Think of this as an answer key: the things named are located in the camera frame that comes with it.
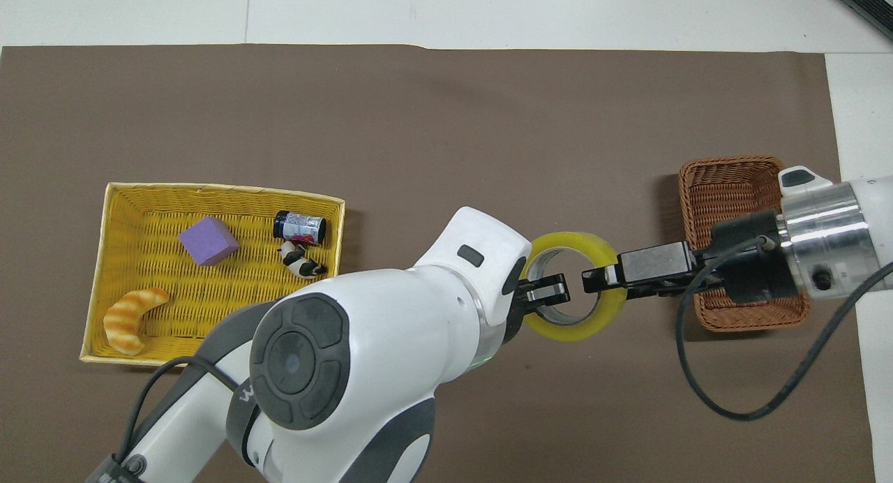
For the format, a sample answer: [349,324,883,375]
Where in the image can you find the black and white cow figure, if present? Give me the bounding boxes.
[278,240,329,280]

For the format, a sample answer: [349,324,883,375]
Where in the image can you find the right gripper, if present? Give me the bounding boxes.
[687,210,793,306]

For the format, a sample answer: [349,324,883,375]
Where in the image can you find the brown wicker basket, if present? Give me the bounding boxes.
[678,156,812,333]

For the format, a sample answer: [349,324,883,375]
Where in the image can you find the yellow wicker basket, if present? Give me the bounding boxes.
[79,182,347,366]

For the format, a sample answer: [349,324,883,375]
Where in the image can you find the purple foam block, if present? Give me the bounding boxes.
[178,216,241,267]

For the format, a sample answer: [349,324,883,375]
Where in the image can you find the yellow tape roll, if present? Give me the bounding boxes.
[522,231,623,343]

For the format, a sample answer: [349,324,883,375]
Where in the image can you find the small dark can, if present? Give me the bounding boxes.
[273,210,328,247]

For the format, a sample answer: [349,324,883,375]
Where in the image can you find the toy croissant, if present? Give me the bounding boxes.
[103,287,171,357]

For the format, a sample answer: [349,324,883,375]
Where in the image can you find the black cable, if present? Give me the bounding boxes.
[675,235,893,422]
[114,357,239,471]

